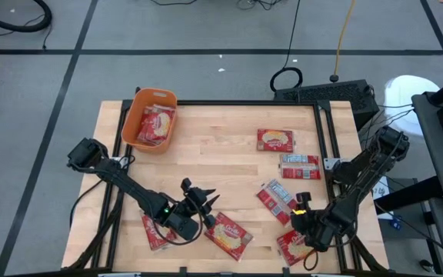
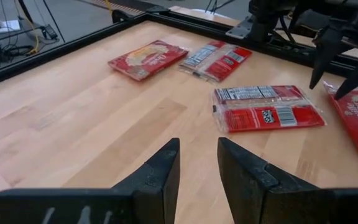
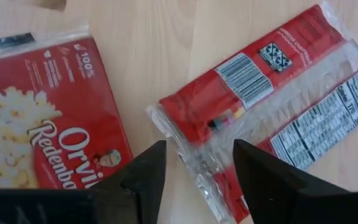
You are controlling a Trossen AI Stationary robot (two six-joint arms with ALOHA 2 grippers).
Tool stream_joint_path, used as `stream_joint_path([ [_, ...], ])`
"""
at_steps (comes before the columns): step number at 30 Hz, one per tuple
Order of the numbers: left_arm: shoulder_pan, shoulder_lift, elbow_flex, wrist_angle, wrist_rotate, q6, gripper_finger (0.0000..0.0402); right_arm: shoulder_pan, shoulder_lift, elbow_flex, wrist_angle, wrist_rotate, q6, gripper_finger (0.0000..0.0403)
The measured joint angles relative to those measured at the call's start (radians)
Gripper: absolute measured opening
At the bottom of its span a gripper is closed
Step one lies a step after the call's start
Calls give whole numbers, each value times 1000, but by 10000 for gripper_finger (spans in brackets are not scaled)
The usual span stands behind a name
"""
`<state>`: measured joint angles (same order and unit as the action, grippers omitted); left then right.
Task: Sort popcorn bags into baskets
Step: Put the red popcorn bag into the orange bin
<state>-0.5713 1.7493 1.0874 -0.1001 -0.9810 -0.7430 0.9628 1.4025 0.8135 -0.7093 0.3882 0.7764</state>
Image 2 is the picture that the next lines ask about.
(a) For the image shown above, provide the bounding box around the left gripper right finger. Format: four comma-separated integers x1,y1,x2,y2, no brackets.
218,137,334,224

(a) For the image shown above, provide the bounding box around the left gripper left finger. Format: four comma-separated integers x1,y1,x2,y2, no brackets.
112,138,181,224

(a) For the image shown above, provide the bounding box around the silver mounting plate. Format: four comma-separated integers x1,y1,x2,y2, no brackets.
225,17,257,40

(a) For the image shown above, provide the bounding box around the yellow hanging cable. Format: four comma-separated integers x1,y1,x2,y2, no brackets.
13,0,42,56

